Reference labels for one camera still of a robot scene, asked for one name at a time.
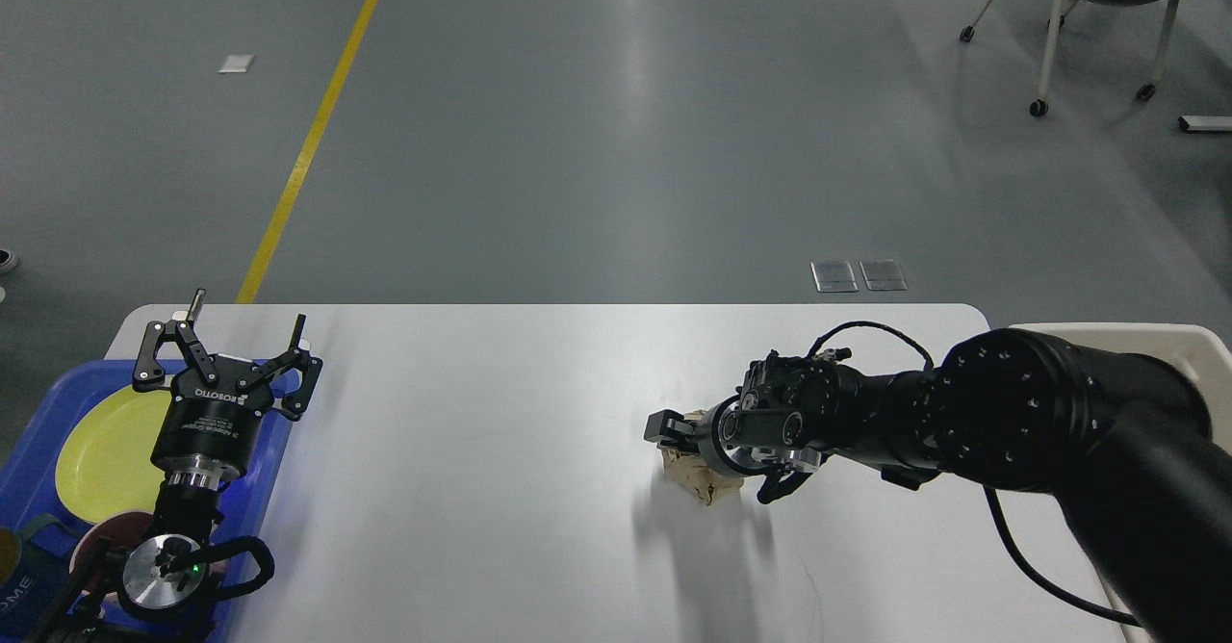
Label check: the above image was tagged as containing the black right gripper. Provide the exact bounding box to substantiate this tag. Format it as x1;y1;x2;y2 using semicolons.
644;402;813;505

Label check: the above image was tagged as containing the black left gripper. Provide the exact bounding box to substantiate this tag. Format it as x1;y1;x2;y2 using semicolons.
132;289;324;485

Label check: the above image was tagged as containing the brown paper ball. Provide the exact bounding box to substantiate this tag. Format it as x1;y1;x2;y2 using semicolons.
660;409;744;506

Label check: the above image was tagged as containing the yellow plastic plate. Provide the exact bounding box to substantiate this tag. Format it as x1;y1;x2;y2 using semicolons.
54;387;171;525

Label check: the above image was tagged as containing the pink mug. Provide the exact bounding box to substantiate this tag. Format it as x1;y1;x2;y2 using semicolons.
69;509;232;615

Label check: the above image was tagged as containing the dark teal mug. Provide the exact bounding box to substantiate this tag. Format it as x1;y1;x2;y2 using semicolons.
1;512;81;642

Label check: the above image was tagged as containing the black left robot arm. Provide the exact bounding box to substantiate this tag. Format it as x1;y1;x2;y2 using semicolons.
22;291;324;642

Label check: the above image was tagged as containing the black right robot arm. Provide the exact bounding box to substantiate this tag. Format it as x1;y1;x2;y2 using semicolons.
644;323;1231;642

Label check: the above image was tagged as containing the left metal floor plate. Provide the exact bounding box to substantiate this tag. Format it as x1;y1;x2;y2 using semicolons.
809;260;860;294

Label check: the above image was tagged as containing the metal floor plate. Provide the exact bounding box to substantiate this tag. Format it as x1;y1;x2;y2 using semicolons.
809;260;860;294
860;260;910;292

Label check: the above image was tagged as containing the right metal floor plate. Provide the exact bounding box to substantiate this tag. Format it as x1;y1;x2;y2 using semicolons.
860;260;910;292

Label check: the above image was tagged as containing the black and white shoe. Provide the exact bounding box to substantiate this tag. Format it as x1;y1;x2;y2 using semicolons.
0;249;18;273

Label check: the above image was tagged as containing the beige plastic bin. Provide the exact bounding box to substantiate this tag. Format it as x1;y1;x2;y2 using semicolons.
1007;322;1232;643

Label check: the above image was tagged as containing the white floor marker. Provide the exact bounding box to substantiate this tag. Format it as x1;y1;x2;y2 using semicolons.
217;54;255;74

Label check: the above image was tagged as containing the white bar on floor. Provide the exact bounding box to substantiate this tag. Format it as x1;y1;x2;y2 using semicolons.
1177;115;1231;134

